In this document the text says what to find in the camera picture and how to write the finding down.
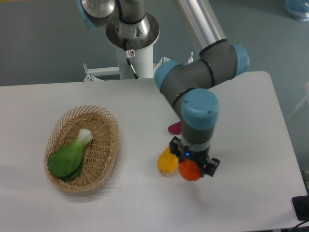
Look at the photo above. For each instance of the black device at edge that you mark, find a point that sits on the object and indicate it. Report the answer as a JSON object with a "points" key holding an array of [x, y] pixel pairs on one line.
{"points": [[301, 207]]}

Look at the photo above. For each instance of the woven wicker basket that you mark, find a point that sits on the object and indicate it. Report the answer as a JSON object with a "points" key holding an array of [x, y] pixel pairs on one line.
{"points": [[99, 154]]}

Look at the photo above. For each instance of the green bok choy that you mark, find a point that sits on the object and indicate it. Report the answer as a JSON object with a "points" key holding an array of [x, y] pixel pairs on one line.
{"points": [[67, 162]]}

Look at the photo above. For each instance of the yellow mango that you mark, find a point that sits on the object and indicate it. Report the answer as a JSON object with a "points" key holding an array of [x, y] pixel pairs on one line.
{"points": [[167, 163]]}

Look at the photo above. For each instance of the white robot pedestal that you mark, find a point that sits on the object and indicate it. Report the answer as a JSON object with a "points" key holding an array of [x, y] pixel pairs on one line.
{"points": [[134, 47]]}

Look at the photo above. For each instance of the orange fruit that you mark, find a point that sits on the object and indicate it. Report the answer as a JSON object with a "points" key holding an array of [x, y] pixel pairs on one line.
{"points": [[189, 170]]}

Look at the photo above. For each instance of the blue plastic bag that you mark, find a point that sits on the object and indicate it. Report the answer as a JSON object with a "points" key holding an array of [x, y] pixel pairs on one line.
{"points": [[299, 9]]}

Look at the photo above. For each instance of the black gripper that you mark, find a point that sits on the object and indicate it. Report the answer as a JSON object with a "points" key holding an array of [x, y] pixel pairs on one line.
{"points": [[199, 156]]}

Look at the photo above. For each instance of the purple sweet potato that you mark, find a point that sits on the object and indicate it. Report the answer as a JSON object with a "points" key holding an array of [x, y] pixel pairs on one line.
{"points": [[175, 128]]}

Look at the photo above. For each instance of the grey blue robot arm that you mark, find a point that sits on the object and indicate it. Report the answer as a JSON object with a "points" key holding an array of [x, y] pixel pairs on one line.
{"points": [[185, 87]]}

